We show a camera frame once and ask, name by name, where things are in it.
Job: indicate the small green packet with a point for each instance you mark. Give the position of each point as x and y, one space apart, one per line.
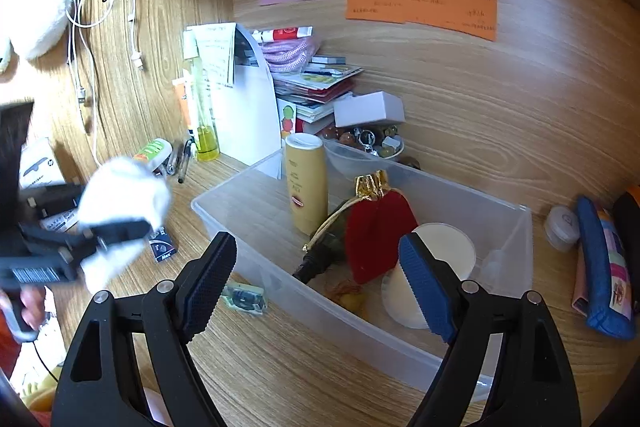
245 299

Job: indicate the silver pen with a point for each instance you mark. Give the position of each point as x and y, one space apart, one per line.
173 159

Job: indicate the stack of booklets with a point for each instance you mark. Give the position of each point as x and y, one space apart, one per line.
315 84

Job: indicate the dark cloth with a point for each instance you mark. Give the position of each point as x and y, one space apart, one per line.
12 157

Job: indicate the white paper sheet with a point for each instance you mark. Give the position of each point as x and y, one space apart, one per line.
217 54

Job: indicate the clear plastic box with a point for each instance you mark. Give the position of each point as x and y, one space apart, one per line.
260 217

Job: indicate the small blue box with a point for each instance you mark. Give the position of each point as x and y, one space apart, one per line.
163 247

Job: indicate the small white box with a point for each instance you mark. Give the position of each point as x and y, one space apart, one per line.
370 107

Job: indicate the white round jar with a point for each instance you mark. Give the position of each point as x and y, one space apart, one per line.
562 227

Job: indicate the white paper notepad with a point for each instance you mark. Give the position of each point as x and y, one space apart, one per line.
255 117

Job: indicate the dark green pouch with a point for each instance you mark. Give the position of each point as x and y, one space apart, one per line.
325 252

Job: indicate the red velvet pouch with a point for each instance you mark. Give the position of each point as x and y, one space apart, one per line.
380 232

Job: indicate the person's left hand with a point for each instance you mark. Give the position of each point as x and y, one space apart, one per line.
34 307

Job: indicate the red white tube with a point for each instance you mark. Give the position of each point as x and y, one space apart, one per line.
282 34

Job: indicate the fruit print box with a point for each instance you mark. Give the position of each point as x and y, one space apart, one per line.
287 117

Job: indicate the white bottle orange label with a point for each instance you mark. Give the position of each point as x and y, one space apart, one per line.
152 152

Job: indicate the yellow tasseled charm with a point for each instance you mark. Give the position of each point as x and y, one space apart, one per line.
347 299

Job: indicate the yellow spray bottle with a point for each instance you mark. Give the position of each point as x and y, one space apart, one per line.
205 132

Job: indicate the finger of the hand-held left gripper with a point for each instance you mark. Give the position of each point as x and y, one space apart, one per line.
125 229
50 199

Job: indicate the blue patchwork pencil case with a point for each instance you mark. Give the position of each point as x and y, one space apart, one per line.
605 267

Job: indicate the orange paper note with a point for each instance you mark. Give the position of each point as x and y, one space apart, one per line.
425 7

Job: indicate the white printed carton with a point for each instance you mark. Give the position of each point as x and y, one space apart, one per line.
42 162

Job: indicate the white plush toy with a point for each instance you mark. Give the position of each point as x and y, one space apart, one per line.
42 7

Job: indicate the orange tube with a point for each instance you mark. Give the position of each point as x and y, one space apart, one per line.
182 107

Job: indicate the cream round container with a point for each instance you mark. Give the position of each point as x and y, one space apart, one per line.
445 252

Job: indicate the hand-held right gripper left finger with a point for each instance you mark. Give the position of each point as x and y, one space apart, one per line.
210 277

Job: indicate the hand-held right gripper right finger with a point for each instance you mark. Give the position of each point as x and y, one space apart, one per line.
425 292

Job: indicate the yellow lotion bottle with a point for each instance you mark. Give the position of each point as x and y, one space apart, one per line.
306 182

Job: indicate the black pen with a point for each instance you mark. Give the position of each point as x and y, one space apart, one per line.
184 162

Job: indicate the pink flat case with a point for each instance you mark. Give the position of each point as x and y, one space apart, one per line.
580 287

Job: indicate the clear bowl of beads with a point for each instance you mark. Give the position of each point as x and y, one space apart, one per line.
360 142

